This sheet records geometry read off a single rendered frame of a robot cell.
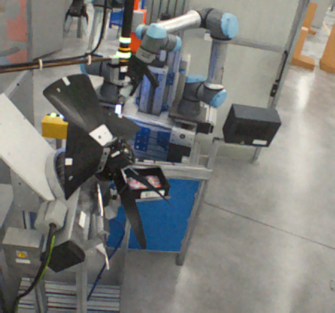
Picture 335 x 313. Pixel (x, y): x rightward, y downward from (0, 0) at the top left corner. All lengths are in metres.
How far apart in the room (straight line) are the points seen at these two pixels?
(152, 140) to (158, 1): 0.85
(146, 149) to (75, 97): 0.98
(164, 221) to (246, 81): 1.72
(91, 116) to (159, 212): 0.99
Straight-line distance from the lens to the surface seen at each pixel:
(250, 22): 3.13
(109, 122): 1.47
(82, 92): 1.27
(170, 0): 2.03
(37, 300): 1.93
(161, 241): 2.26
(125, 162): 1.19
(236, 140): 1.76
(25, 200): 1.34
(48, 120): 1.72
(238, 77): 3.25
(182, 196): 1.99
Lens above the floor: 1.90
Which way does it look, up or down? 31 degrees down
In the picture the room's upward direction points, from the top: 11 degrees clockwise
